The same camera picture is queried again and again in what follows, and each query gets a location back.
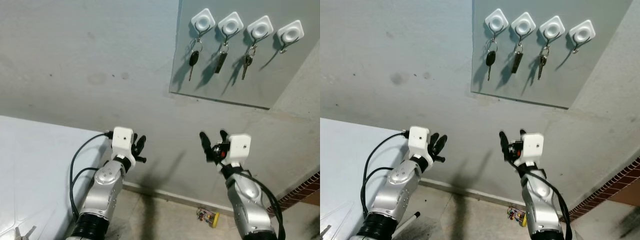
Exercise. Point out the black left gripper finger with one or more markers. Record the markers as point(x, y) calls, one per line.
point(134, 140)
point(433, 140)
point(442, 144)
point(141, 144)

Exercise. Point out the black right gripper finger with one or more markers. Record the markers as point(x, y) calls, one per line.
point(205, 145)
point(224, 136)
point(504, 144)
point(522, 133)

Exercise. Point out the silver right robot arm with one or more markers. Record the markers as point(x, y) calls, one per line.
point(540, 202)
point(247, 200)

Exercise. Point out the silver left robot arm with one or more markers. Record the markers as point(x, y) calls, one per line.
point(102, 186)
point(397, 187)

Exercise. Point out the small colourful floor item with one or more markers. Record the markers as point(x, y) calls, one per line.
point(516, 215)
point(207, 216)

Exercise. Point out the dark oblong key fob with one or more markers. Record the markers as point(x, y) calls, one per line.
point(517, 62)
point(220, 62)

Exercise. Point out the white rod with black tip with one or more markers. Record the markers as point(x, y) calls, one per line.
point(407, 223)

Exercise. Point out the small metal key bunch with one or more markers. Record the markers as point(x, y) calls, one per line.
point(247, 61)
point(542, 61)

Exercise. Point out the black head car key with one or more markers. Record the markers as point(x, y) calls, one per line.
point(194, 58)
point(491, 58)

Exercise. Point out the red brick strip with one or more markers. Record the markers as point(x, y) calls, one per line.
point(610, 182)
point(300, 190)

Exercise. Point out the white table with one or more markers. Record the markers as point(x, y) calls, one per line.
point(340, 170)
point(35, 170)

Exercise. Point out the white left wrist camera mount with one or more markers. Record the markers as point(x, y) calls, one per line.
point(419, 139)
point(122, 139)

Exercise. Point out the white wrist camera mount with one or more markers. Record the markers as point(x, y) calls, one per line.
point(533, 146)
point(122, 139)
point(419, 139)
point(240, 147)

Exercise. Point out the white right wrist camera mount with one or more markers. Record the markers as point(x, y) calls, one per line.
point(533, 146)
point(240, 147)

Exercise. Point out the grey wall board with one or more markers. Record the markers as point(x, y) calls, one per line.
point(590, 75)
point(280, 75)

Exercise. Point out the white square wall hook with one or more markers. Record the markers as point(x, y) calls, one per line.
point(260, 29)
point(552, 29)
point(496, 21)
point(203, 21)
point(523, 25)
point(290, 33)
point(230, 25)
point(582, 33)

